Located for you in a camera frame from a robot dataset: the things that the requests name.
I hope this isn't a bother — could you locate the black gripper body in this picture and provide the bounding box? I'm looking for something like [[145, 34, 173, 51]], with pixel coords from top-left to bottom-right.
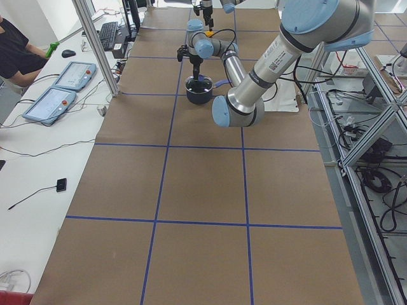
[[202, 6, 212, 20], [190, 55, 204, 74]]

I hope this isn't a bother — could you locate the yellow corn cob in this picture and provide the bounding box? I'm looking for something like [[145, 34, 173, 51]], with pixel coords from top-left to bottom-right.
[[205, 30, 214, 37]]

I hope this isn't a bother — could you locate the glass pot lid blue knob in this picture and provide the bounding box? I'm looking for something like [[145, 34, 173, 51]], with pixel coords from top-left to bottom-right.
[[185, 76, 213, 93]]

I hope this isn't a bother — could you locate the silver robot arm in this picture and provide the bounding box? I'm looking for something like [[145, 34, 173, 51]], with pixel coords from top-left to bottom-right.
[[187, 1, 376, 127], [166, 0, 243, 31]]

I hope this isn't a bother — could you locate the dark blue saucepan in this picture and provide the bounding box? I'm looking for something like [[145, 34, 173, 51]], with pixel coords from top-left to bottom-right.
[[185, 75, 229, 105]]

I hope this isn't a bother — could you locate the black keyboard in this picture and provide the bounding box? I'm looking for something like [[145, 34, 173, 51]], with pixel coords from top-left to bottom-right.
[[99, 22, 118, 51]]

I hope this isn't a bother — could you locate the upper blue teach pendant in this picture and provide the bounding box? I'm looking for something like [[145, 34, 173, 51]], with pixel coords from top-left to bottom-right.
[[53, 61, 97, 92]]

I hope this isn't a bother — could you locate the blue teach pendant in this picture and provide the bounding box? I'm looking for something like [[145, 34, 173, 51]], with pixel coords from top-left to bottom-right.
[[53, 61, 97, 92], [22, 87, 76, 126]]

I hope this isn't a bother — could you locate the black computer mouse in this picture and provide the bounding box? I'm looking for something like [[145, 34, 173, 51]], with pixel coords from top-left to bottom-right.
[[61, 50, 76, 58]]

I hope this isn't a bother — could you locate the lower blue teach pendant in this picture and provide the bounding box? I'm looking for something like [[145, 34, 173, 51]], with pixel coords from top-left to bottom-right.
[[22, 87, 76, 126]]

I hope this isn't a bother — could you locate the small black puck device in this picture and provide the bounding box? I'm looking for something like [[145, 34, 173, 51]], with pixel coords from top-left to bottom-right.
[[56, 178, 67, 193]]

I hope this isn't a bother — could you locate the person in black shirt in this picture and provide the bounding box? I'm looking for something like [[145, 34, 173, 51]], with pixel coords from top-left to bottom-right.
[[1, 17, 48, 95]]

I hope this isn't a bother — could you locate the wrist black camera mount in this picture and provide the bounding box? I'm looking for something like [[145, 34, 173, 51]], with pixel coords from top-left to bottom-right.
[[177, 44, 190, 62], [193, 4, 202, 17]]

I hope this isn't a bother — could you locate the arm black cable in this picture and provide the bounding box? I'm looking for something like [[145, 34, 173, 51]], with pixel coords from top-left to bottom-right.
[[208, 28, 239, 58]]

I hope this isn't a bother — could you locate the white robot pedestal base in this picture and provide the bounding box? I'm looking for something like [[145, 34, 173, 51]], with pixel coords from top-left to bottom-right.
[[262, 79, 299, 112]]

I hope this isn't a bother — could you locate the aluminium frame post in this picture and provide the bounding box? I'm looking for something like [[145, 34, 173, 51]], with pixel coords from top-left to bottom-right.
[[72, 0, 119, 97]]

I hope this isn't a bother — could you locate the aluminium frame rack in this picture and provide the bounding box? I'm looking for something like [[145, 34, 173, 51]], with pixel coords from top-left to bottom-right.
[[299, 40, 406, 304]]

